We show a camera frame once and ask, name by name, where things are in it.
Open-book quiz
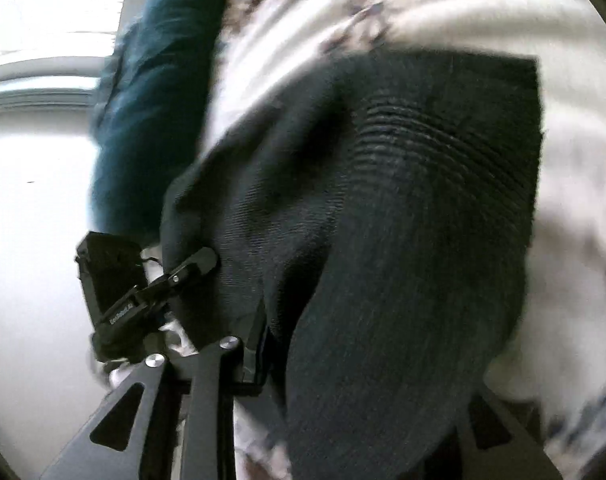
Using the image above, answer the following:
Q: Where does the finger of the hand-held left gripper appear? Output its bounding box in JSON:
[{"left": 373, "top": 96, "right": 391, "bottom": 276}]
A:
[{"left": 145, "top": 246, "right": 220, "bottom": 297}]

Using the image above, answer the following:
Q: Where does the window with bars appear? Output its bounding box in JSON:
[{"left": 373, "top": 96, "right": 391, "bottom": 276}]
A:
[{"left": 0, "top": 0, "right": 136, "bottom": 111}]

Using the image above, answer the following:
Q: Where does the floral bed quilt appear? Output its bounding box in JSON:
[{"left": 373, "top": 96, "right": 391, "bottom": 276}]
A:
[{"left": 198, "top": 0, "right": 606, "bottom": 480}]

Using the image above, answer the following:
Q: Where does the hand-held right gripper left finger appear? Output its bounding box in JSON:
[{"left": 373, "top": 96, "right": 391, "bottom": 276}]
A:
[{"left": 38, "top": 336, "right": 271, "bottom": 480}]

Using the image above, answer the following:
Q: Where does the dark striped long-sleeve sweater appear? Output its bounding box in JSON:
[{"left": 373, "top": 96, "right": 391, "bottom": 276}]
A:
[{"left": 160, "top": 50, "right": 545, "bottom": 480}]

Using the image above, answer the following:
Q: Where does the teal folded blanket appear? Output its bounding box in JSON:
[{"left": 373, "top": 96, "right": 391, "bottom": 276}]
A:
[{"left": 89, "top": 0, "right": 236, "bottom": 243}]

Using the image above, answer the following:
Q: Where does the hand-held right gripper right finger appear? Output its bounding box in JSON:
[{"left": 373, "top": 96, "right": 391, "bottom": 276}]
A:
[{"left": 453, "top": 390, "right": 566, "bottom": 480}]

